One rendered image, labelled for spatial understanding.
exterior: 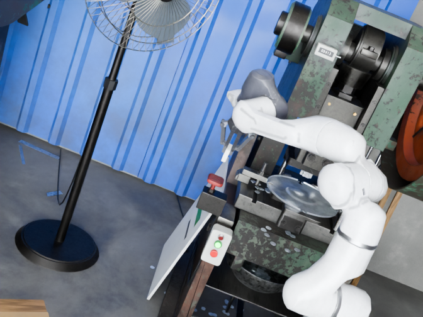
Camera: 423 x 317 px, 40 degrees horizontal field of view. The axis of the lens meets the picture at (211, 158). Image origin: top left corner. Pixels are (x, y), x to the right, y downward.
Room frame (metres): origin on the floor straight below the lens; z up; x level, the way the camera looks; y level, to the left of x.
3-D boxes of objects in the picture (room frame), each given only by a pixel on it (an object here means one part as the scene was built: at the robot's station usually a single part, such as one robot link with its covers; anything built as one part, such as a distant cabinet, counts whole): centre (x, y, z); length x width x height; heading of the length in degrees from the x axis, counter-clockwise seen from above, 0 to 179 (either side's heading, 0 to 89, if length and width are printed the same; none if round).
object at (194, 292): (2.34, -0.10, 0.45); 0.92 x 0.12 x 0.90; 1
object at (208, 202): (1.97, -0.06, 0.62); 0.10 x 0.06 x 0.20; 91
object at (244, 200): (2.21, -0.37, 0.68); 0.45 x 0.30 x 0.06; 91
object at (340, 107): (2.17, -0.37, 1.04); 0.17 x 0.15 x 0.30; 1
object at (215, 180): (1.97, -0.04, 0.72); 0.07 x 0.06 x 0.08; 1
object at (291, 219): (2.04, -0.37, 0.72); 0.25 x 0.14 x 0.14; 1
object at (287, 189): (2.08, -0.37, 0.78); 0.29 x 0.29 x 0.01
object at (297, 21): (2.22, -0.12, 1.31); 0.22 x 0.12 x 0.22; 1
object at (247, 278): (2.21, -0.37, 0.36); 0.34 x 0.34 x 0.10
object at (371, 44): (2.21, -0.37, 1.27); 0.21 x 0.12 x 0.34; 1
